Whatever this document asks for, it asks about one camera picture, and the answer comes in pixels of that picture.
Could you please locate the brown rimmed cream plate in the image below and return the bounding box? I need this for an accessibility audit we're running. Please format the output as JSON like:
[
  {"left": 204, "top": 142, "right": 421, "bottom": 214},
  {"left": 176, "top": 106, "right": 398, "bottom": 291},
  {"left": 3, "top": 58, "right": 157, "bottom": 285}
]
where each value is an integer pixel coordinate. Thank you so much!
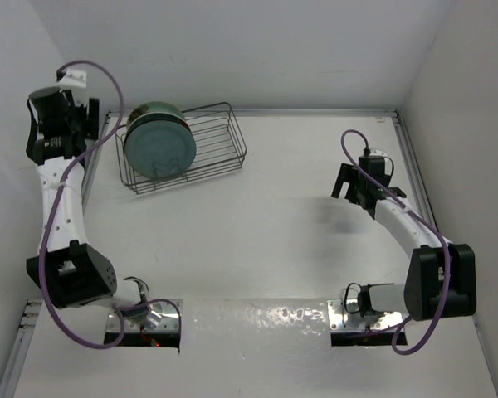
[{"left": 126, "top": 108, "right": 190, "bottom": 132}]

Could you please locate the mint green flower plate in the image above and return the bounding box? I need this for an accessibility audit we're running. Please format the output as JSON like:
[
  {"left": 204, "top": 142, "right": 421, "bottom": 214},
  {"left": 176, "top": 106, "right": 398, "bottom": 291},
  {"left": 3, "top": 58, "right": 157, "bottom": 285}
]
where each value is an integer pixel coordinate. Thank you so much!
[{"left": 127, "top": 100, "right": 184, "bottom": 125}]

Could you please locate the light blue ceramic plate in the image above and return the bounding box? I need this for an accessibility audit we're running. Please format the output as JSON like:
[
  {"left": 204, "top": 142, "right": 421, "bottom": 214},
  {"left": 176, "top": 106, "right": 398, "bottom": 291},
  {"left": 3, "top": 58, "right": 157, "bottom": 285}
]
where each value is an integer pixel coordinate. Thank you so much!
[{"left": 124, "top": 120, "right": 197, "bottom": 179}]

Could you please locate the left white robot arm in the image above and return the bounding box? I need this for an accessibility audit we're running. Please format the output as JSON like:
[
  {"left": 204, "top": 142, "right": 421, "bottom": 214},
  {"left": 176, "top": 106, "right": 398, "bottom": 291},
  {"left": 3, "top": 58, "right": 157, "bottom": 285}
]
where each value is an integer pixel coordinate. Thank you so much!
[{"left": 26, "top": 86, "right": 145, "bottom": 310}]

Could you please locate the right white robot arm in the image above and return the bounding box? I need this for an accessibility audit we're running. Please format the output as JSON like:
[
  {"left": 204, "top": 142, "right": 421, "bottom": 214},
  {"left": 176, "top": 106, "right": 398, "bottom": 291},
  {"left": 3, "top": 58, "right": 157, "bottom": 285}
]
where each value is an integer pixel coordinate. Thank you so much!
[{"left": 331, "top": 155, "right": 477, "bottom": 321}]

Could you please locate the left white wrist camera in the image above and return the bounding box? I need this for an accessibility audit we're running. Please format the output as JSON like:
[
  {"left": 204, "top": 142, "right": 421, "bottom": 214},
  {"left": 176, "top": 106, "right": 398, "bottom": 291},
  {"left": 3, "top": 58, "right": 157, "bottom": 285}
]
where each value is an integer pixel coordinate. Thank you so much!
[{"left": 56, "top": 68, "right": 89, "bottom": 106}]

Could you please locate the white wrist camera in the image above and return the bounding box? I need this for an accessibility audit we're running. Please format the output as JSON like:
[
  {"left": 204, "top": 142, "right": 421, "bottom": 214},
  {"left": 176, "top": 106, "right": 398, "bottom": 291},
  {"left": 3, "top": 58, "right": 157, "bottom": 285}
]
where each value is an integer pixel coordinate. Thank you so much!
[
  {"left": 363, "top": 148, "right": 388, "bottom": 158},
  {"left": 56, "top": 68, "right": 89, "bottom": 106}
]

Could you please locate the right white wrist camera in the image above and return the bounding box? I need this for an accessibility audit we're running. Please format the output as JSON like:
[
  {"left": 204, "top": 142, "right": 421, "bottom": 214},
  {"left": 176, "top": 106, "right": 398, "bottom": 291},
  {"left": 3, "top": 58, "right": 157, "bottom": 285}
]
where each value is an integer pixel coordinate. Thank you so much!
[{"left": 363, "top": 148, "right": 388, "bottom": 158}]

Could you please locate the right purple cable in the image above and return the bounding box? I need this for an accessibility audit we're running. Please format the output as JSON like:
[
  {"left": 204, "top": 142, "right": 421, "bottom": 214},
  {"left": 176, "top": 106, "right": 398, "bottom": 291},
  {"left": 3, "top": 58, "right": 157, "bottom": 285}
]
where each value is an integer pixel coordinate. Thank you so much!
[{"left": 340, "top": 129, "right": 452, "bottom": 354}]

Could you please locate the purple cable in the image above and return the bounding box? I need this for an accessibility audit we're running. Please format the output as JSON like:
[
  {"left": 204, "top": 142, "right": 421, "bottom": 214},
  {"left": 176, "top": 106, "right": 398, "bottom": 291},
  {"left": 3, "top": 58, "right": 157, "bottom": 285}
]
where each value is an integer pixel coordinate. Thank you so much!
[
  {"left": 39, "top": 60, "right": 182, "bottom": 350},
  {"left": 340, "top": 129, "right": 452, "bottom": 354}
]

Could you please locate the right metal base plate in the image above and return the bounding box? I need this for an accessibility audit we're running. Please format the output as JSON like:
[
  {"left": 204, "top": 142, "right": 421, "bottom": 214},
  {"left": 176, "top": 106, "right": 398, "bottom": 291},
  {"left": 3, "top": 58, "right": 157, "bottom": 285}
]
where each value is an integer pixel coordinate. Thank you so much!
[{"left": 327, "top": 298, "right": 403, "bottom": 333}]

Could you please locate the metal base plate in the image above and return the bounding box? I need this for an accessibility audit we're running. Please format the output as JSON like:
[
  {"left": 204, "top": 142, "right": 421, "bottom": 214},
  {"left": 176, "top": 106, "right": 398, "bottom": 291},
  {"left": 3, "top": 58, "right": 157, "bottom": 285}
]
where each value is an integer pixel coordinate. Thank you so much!
[
  {"left": 124, "top": 299, "right": 183, "bottom": 333},
  {"left": 327, "top": 298, "right": 403, "bottom": 333}
]

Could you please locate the wire dish rack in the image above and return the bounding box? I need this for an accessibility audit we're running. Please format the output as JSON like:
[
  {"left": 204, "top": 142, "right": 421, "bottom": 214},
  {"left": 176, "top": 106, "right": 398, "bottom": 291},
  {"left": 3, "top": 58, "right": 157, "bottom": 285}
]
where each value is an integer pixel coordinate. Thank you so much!
[{"left": 115, "top": 102, "right": 247, "bottom": 194}]

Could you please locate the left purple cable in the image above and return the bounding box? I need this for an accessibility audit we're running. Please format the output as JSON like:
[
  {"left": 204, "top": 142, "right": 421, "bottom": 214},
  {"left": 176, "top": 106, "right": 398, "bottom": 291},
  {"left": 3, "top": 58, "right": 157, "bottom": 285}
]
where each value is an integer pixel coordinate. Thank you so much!
[{"left": 39, "top": 60, "right": 182, "bottom": 350}]

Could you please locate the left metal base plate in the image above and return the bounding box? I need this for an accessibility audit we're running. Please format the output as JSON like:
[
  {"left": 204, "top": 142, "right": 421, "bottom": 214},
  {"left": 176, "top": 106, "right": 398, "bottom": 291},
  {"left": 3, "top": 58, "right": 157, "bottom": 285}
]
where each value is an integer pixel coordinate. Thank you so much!
[{"left": 124, "top": 299, "right": 183, "bottom": 333}]

